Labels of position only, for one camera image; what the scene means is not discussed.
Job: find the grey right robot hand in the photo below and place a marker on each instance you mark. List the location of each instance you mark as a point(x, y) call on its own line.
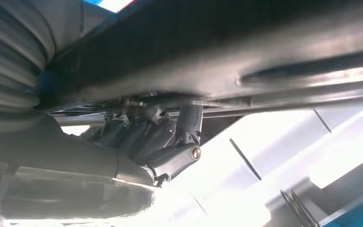
point(59, 163)

